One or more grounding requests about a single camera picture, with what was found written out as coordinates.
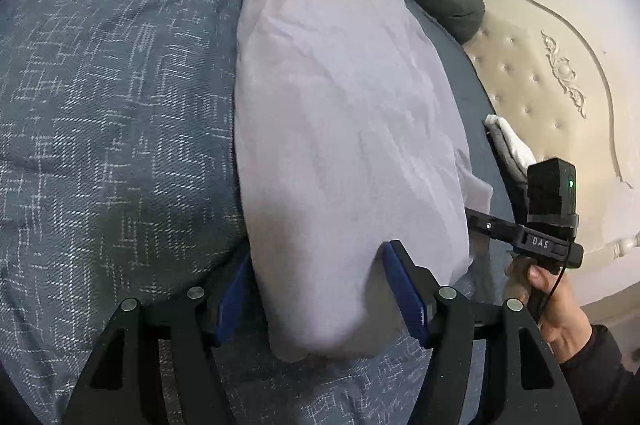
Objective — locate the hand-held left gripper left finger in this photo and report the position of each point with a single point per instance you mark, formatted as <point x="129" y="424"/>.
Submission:
<point x="235" y="295"/>

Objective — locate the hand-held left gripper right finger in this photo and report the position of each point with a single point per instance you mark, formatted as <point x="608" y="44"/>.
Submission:
<point x="405" y="295"/>

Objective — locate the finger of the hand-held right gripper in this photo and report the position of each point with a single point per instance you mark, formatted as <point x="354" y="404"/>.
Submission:
<point x="492" y="229"/>

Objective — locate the grey jacket with black trim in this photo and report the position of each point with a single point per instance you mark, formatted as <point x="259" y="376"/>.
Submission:
<point x="340" y="130"/>

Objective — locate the person's right forearm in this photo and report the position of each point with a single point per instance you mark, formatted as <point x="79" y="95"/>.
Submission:
<point x="605" y="380"/>

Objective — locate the folded white clothes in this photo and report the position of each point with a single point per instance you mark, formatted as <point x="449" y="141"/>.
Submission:
<point x="515" y="145"/>

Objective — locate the person's right hand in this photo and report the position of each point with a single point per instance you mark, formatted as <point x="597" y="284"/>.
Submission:
<point x="565" y="315"/>

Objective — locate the cream tufted headboard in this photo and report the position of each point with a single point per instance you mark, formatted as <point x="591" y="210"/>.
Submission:
<point x="575" y="80"/>

